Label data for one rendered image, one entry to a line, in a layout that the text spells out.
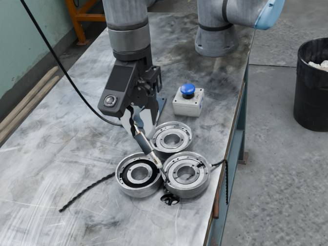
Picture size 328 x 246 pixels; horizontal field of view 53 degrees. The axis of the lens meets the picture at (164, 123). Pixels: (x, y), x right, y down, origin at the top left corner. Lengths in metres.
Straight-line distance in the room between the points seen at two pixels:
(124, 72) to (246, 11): 0.49
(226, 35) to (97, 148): 0.55
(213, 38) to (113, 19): 0.57
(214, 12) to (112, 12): 0.53
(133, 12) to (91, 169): 0.41
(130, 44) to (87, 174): 0.36
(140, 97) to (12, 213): 0.40
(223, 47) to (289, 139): 0.98
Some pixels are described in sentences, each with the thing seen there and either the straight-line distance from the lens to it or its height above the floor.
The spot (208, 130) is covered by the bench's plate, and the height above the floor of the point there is 0.80.
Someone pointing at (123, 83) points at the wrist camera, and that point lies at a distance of 0.60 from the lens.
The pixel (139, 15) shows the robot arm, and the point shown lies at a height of 1.16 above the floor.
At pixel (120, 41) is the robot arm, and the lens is 0.59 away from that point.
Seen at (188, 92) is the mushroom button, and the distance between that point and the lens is 0.86.
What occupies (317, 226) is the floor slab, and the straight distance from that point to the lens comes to 1.66.
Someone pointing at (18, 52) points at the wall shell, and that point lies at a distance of 2.71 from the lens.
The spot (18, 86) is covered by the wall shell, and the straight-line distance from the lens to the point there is 2.71.
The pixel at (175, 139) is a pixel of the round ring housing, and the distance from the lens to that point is 0.82.
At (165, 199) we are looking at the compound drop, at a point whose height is 0.80.
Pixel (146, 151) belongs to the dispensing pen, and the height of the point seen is 0.89.
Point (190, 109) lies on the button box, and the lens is 0.87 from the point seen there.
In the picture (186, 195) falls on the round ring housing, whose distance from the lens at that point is 0.70.
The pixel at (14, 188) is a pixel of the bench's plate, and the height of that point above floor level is 0.80.
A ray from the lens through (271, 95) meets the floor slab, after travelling 2.24.
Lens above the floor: 1.39
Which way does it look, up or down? 42 degrees down
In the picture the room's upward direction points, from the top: 10 degrees counter-clockwise
